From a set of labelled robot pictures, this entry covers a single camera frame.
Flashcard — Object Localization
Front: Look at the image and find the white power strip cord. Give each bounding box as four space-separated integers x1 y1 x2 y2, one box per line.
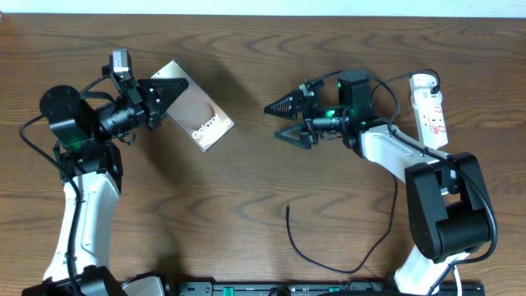
450 262 463 296

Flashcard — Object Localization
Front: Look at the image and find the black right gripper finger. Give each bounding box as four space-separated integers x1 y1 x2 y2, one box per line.
264 90 304 121
275 123 311 149

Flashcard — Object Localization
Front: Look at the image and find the bronze Galaxy smartphone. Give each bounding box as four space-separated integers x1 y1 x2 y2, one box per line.
152 60 235 152

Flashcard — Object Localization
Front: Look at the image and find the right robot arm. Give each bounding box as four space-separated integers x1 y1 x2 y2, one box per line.
264 69 498 295

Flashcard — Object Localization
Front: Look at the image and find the white power strip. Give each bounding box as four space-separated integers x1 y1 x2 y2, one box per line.
411 88 448 150

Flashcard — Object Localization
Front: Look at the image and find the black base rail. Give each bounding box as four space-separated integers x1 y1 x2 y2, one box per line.
118 280 485 296

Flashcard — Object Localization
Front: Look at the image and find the white charger plug adapter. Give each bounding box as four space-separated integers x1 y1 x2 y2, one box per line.
409 73 437 92

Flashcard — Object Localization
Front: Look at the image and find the black charging cable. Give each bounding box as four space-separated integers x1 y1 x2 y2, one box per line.
285 68 441 275

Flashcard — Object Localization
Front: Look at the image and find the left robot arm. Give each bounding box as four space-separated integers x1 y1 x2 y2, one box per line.
22 77 189 295

